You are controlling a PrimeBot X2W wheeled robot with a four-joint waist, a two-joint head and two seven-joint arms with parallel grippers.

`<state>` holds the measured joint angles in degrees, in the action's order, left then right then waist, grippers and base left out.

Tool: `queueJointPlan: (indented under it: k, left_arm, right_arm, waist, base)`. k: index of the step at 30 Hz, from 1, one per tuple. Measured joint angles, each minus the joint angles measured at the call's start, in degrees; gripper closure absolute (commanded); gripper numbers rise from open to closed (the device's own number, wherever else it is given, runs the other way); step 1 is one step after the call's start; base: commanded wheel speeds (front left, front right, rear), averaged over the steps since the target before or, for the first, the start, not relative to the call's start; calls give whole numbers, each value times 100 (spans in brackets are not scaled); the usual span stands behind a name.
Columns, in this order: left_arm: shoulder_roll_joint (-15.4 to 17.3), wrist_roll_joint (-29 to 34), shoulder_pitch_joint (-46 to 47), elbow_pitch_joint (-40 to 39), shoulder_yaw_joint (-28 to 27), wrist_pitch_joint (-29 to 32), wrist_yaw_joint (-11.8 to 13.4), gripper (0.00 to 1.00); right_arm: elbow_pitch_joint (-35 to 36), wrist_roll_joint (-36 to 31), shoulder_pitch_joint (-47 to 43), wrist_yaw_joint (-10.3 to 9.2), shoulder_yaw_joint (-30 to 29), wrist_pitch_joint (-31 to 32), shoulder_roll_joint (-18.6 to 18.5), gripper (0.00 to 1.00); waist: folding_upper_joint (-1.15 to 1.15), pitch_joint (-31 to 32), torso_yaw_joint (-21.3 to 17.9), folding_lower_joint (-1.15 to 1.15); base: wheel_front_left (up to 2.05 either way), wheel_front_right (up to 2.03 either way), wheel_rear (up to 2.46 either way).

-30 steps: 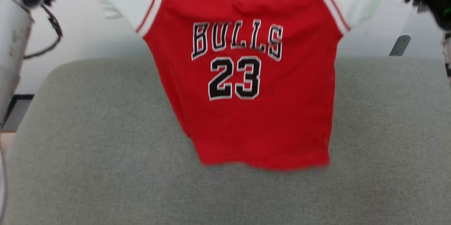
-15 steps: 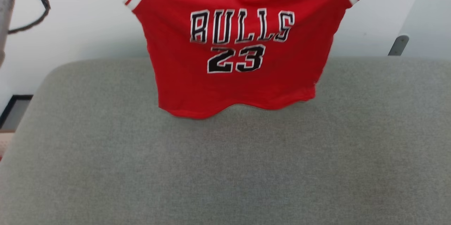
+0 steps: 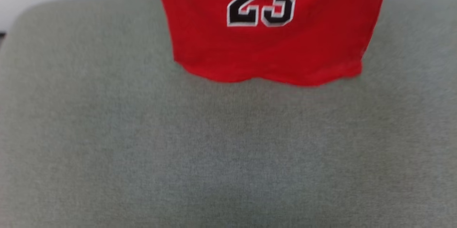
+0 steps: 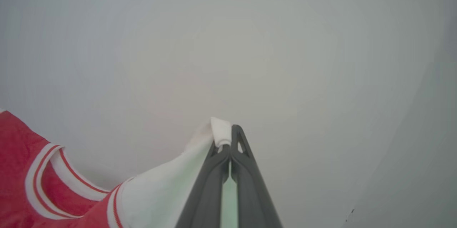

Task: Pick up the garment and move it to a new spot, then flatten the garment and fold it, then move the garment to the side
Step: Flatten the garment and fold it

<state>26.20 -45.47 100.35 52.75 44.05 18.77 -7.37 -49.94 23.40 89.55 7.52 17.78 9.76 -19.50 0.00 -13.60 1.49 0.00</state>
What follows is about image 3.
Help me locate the red basketball jersey white sleeves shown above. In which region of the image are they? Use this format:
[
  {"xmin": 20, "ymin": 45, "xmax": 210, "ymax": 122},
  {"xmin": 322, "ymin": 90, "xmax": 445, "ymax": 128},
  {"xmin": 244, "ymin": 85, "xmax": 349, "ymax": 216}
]
[{"xmin": 154, "ymin": 0, "xmax": 390, "ymax": 87}]

